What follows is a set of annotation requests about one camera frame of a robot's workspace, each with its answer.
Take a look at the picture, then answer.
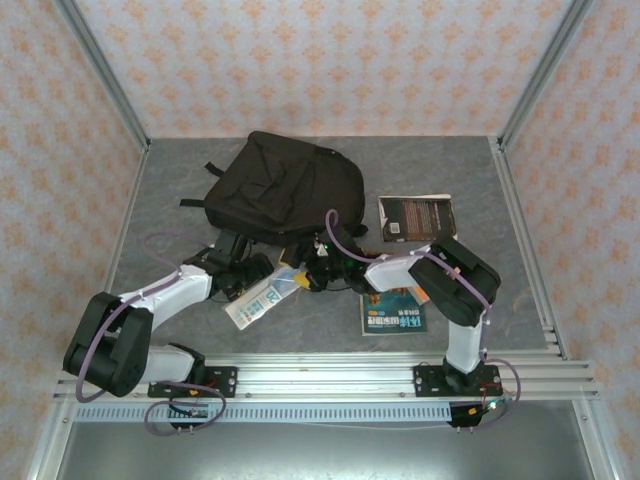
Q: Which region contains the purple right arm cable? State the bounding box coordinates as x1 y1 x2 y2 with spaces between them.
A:
324 209 524 432

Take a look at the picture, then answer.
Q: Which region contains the slotted grey cable duct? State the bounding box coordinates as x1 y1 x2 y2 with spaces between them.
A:
74 403 454 425

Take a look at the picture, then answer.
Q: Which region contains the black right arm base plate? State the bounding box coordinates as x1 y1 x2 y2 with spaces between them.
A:
413 363 503 399

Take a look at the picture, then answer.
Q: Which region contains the aluminium mounting rail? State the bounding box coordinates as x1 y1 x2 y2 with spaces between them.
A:
52 352 601 401

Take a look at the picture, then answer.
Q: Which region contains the black backpack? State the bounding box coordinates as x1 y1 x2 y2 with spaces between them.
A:
179 130 370 249

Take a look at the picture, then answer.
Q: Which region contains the black controller bracket with lights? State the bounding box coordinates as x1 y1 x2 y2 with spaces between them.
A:
448 397 514 434

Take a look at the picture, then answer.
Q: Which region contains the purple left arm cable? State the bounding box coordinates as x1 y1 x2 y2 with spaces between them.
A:
74 230 227 437

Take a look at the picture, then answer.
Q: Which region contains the clear blue ruler set pack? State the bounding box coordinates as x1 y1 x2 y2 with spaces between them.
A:
222 264 304 331

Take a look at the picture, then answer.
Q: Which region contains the teal cave cover book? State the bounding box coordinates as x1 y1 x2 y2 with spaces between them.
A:
358 248 429 337

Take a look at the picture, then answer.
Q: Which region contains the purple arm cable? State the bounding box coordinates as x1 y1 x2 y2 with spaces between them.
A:
74 230 227 437
324 209 524 432

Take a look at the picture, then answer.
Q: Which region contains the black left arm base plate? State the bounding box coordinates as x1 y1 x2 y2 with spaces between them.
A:
147 366 239 399

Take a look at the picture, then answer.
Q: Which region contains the aluminium side rail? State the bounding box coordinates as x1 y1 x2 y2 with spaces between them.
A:
79 147 149 361
492 137 571 361

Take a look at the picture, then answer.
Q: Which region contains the black paperback book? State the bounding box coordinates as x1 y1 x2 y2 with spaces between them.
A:
378 194 459 244

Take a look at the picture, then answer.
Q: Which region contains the grey metal lower shelf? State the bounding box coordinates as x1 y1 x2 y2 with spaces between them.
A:
27 399 626 480

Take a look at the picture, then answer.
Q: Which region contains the aluminium frame post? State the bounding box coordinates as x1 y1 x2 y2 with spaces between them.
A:
53 0 151 151
497 0 594 151

